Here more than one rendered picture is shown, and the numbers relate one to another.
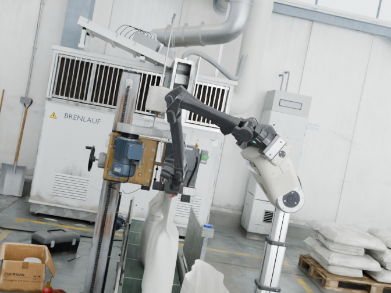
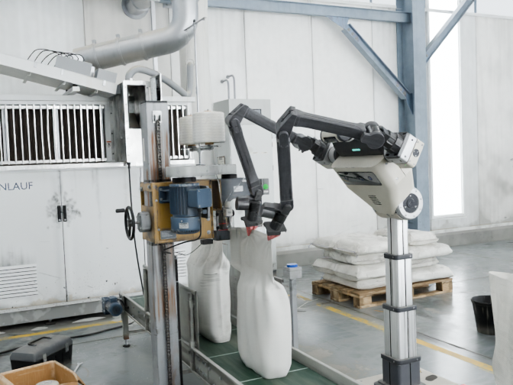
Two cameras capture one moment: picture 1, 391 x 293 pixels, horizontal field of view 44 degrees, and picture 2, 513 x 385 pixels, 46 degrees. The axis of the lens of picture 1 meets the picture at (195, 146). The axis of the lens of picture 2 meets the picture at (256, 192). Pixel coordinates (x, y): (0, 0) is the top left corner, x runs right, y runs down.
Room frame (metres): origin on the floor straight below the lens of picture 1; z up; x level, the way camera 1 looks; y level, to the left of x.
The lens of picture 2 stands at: (0.11, 1.07, 1.43)
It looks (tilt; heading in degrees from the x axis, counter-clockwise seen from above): 3 degrees down; 341
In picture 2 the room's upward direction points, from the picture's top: 2 degrees counter-clockwise
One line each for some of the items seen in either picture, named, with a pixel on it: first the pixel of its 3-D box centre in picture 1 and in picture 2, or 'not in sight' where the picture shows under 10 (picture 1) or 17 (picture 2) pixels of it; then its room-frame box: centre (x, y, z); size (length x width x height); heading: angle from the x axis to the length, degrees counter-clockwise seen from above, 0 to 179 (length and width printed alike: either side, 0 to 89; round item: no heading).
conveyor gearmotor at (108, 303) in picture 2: (118, 222); (114, 305); (4.85, 0.62, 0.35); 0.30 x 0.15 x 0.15; 7
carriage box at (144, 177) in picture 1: (130, 157); (175, 210); (3.29, 0.42, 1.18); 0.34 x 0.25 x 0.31; 97
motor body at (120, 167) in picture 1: (125, 157); (185, 208); (3.05, 0.43, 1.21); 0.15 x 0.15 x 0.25
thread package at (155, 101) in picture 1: (159, 99); (208, 127); (3.08, 0.28, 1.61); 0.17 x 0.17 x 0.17
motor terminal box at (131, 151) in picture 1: (133, 153); (200, 200); (2.96, 0.37, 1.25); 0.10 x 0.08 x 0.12; 122
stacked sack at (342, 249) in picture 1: (338, 242); (354, 254); (5.51, -1.84, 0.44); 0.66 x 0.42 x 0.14; 1
